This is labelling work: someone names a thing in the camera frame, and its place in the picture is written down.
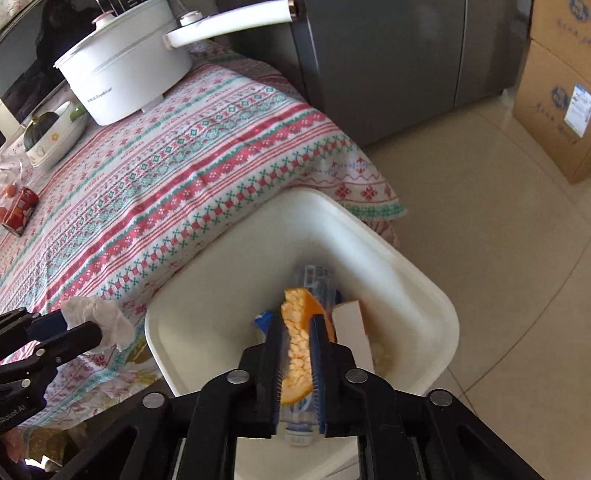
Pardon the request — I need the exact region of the white trash bin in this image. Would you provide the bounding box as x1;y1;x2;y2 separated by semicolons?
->
144;188;460;480

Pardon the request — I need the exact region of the small orange peel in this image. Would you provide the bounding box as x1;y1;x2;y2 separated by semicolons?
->
281;287;338;407

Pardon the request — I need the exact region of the grey refrigerator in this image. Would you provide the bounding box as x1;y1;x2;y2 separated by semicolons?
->
217;0;536;148

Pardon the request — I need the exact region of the white tissue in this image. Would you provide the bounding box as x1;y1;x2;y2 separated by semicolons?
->
61;295;134;354

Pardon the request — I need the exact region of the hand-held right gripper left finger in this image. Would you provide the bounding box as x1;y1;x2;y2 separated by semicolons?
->
65;316;284;480

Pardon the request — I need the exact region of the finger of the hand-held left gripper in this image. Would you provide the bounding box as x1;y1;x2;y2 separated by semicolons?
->
32;322;103;370
0;308;70;352

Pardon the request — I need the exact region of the clear plastic bottle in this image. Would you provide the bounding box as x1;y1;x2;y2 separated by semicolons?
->
277;264;336;448

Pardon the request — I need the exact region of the dark green pumpkin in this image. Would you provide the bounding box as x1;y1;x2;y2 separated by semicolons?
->
24;111;59;151

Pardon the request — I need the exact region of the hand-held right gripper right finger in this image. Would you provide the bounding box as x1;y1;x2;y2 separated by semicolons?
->
310;313;546;480

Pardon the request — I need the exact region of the red and orange can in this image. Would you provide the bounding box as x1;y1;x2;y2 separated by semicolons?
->
1;186;38;237

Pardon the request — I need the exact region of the patterned tablecloth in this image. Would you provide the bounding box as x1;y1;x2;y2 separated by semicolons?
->
0;39;408;432

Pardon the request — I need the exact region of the white electric pot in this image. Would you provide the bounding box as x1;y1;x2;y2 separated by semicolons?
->
53;0;302;126

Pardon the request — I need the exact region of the white bowl with green handle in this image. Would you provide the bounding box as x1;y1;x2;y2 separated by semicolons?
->
23;100;88;160

